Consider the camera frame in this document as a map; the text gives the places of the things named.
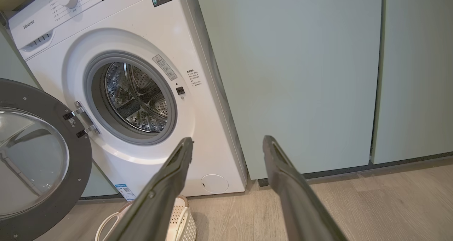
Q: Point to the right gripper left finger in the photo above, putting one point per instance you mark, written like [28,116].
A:
[159,205]

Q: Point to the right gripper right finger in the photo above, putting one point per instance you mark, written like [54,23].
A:
[297,205]

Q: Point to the dark round washer door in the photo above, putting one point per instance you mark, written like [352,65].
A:
[79,184]

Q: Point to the white front-load washing machine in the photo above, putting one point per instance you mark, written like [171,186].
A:
[198,127]

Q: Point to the white perforated laundry basket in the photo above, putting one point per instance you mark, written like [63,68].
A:
[184,223]

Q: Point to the blue energy label sticker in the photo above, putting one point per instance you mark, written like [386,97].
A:
[124,192]

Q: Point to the round white filter cover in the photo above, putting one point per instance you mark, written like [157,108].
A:
[214,183]

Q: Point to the white warning label sticker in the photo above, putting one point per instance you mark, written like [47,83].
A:
[164,67]

